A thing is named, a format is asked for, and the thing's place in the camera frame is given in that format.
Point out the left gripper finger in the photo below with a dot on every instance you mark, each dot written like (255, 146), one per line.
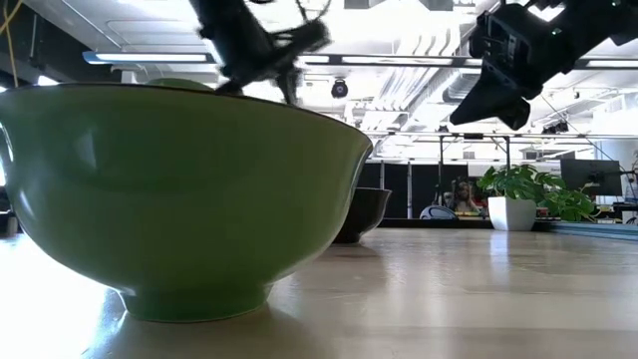
(230, 88)
(291, 85)

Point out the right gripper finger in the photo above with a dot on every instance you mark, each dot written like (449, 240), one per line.
(488, 100)
(516, 117)

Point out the red floral pattern bowl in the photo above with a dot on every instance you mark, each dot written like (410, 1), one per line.
(366, 214)

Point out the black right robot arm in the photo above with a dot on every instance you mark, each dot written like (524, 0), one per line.
(608, 20)

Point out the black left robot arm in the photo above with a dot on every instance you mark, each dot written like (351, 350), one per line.
(234, 30)

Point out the green potted plant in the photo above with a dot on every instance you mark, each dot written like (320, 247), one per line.
(518, 182)

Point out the ceiling strip light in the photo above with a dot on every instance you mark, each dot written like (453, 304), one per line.
(149, 57)

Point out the person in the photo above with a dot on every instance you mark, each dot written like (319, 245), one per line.
(463, 197)

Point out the black computer monitor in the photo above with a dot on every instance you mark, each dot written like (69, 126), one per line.
(590, 177)

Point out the white plant pot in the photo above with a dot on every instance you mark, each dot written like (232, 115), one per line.
(512, 214)

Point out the white dome object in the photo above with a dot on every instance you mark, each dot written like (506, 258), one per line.
(437, 213)

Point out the red fruit pattern bowl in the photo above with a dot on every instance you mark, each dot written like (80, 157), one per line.
(174, 199)

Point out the black partition panel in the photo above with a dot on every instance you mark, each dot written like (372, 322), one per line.
(396, 189)

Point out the black dome camera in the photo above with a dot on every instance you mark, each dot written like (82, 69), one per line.
(339, 89)

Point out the black aluminium frame rail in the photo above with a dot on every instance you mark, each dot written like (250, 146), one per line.
(448, 224)

